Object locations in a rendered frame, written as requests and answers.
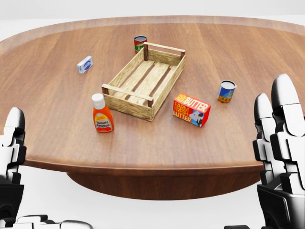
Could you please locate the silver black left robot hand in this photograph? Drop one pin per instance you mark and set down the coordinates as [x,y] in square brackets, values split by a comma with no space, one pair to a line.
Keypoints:
[13,143]

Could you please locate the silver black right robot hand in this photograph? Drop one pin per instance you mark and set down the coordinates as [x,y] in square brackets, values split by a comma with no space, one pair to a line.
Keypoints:
[283,152]

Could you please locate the red butter box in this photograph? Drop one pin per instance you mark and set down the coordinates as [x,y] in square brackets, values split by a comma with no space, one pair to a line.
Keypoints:
[192,109]

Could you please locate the wooden slat tray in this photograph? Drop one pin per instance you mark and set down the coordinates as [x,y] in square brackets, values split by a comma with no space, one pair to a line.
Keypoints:
[145,83]

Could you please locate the blue yellow tin can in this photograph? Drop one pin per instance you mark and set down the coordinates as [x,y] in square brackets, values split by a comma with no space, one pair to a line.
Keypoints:
[226,91]

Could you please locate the orange tomato ketchup bottle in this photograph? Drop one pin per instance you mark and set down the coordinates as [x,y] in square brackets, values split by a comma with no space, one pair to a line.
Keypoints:
[102,115]

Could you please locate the blue white small box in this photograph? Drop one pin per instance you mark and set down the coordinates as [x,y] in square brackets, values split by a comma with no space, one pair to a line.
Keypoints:
[85,64]

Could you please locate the red green tin can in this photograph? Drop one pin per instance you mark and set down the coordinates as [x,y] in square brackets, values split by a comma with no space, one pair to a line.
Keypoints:
[139,45]

